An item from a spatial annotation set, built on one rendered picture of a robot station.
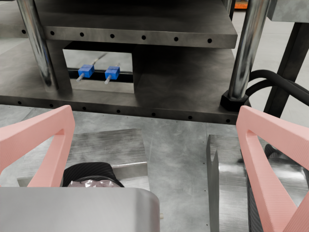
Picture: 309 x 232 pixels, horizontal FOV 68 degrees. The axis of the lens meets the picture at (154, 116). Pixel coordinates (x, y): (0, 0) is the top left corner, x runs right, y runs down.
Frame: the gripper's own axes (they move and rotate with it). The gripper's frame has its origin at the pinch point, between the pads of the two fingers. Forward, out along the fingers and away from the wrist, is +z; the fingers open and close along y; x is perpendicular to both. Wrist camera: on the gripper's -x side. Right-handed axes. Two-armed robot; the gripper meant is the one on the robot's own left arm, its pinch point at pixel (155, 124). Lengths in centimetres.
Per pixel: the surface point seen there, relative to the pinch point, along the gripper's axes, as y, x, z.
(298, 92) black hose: -43, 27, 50
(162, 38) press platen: -2, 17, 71
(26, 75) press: 61, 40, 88
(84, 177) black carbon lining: 15.3, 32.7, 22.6
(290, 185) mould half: -24.8, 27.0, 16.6
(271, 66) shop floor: -155, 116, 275
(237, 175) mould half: -15.6, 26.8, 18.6
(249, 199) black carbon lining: -17.0, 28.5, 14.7
